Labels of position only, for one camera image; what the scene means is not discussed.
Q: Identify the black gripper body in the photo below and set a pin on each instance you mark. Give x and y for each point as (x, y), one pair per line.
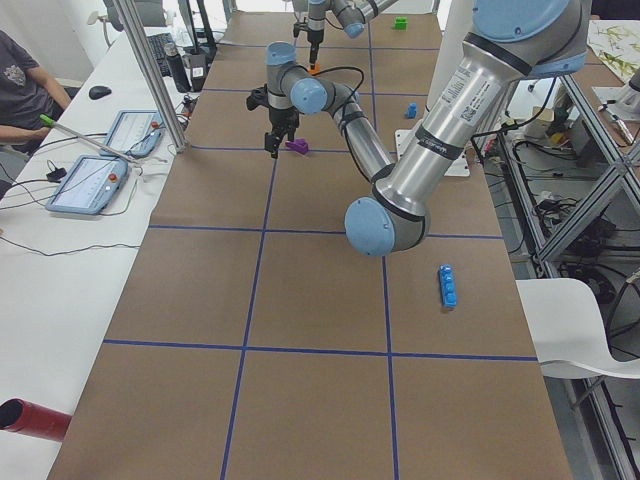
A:
(282, 118)
(315, 38)

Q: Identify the purple trapezoid block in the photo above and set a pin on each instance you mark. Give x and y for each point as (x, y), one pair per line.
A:
(299, 145)

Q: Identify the orange trapezoid block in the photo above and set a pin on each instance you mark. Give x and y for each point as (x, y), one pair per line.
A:
(314, 69)

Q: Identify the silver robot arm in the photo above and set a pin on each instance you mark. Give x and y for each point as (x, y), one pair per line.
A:
(504, 42)
(351, 15)

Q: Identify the green double block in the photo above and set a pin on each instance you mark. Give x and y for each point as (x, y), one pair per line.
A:
(400, 23)

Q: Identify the black water bottle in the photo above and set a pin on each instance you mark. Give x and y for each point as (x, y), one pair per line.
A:
(176, 68)

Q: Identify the far blue teach pendant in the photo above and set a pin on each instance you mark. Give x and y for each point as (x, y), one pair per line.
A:
(135, 132)

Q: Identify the blue teach pendant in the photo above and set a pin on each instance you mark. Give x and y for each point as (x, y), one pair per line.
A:
(89, 186)
(135, 132)

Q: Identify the black keyboard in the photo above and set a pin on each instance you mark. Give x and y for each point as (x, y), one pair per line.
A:
(157, 43)

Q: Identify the black computer mouse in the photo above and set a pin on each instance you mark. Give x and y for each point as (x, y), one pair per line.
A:
(98, 92)

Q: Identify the near blue teach pendant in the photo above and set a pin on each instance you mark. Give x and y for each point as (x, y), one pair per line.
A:
(89, 186)

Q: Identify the long blue block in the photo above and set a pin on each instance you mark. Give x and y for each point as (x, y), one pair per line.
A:
(448, 288)

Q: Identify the seated person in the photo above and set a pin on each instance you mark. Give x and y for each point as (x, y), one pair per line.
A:
(27, 91)

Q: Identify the white chair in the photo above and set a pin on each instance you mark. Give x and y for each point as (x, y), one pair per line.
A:
(567, 330)

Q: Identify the red cylinder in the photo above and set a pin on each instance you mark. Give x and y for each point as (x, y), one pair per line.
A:
(34, 420)

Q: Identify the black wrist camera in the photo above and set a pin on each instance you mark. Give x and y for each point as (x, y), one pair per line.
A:
(299, 27)
(258, 97)

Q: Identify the aluminium frame post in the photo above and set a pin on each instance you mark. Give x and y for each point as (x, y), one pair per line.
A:
(136, 34)

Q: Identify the metal rod green handle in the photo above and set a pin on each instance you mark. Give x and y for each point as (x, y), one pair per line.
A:
(52, 124)

